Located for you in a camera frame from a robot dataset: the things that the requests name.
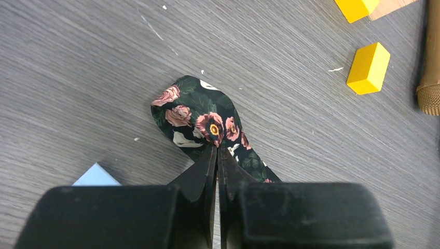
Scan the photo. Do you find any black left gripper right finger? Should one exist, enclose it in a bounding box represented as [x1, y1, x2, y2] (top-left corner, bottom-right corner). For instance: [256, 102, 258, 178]
[218, 148, 394, 248]

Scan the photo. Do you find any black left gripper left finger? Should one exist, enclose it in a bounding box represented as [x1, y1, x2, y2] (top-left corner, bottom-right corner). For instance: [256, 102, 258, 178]
[15, 146, 217, 248]

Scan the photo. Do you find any black pink floral tie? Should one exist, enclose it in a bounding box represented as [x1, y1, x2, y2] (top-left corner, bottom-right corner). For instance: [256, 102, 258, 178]
[150, 75, 280, 183]

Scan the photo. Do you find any light blue small cube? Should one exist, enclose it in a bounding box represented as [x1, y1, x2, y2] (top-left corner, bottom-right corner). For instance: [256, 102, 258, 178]
[72, 163, 121, 186]

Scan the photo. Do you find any yellow block upright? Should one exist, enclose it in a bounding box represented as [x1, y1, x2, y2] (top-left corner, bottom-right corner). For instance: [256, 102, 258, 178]
[347, 43, 391, 95]

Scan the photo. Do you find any yellow block near tray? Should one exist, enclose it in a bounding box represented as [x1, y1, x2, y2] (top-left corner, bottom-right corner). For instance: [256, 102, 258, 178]
[335, 0, 380, 23]

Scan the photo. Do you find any wooden compartment tray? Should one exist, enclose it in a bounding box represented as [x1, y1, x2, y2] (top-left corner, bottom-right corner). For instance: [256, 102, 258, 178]
[368, 0, 417, 21]

